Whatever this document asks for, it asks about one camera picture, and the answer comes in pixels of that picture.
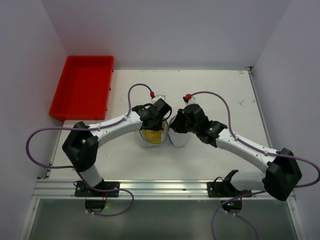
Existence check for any white mesh laundry bag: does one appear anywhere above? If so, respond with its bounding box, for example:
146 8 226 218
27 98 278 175
134 116 190 149

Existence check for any yellow bra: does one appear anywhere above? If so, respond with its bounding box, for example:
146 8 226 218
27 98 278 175
141 121 168 145

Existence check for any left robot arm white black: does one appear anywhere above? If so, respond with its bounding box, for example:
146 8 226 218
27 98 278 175
62 98 172 193

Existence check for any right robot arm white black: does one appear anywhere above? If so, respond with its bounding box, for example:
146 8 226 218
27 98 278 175
169 103 302 201

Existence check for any red plastic tray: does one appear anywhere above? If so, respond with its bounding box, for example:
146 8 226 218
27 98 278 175
49 55 114 122

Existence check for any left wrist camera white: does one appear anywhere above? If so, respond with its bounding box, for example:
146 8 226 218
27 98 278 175
150 91 166 104

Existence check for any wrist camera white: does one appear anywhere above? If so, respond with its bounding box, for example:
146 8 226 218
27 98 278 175
183 94 198 106
150 91 166 104

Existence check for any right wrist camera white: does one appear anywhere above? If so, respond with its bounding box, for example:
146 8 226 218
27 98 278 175
183 94 198 106

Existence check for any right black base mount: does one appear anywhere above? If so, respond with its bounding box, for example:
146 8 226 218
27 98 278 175
206 170 252 214

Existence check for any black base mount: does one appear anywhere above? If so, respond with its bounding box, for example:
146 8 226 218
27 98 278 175
73 180 120 213
206 170 252 214

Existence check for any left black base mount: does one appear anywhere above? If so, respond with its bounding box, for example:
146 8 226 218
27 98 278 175
73 180 120 213

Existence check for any aluminium mounting rail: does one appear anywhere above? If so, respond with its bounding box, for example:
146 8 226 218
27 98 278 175
31 177 297 200

